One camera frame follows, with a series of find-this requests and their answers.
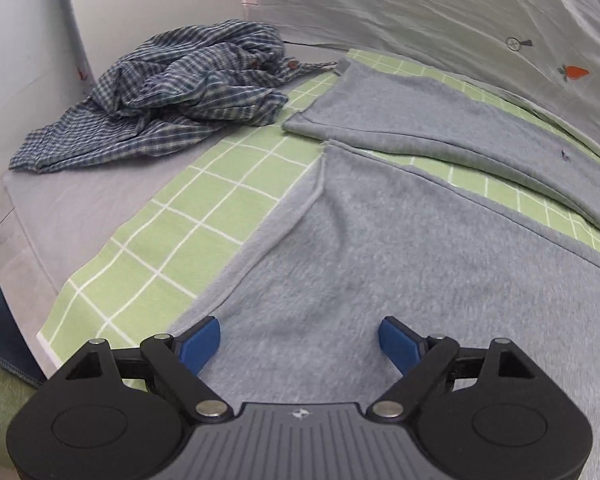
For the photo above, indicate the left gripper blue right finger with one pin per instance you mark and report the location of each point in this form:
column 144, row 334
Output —
column 401, row 345

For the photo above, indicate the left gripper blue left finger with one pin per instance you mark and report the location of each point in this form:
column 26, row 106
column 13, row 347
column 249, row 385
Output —
column 196, row 346

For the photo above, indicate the grey sweatpants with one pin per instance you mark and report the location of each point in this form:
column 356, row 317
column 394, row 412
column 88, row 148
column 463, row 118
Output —
column 361, row 237

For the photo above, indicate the green grid mat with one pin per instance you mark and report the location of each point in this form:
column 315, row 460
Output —
column 156, row 264

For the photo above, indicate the blue denim jeans leg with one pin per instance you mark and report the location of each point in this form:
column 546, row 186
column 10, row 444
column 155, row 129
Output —
column 15, row 355

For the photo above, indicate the blue plaid shirt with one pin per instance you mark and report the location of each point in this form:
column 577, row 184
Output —
column 173, row 91

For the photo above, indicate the white panel board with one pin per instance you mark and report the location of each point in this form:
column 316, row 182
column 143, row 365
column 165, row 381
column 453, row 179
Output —
column 83, row 67

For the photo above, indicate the grey carrot print sheet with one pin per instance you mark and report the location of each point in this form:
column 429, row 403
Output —
column 546, row 51

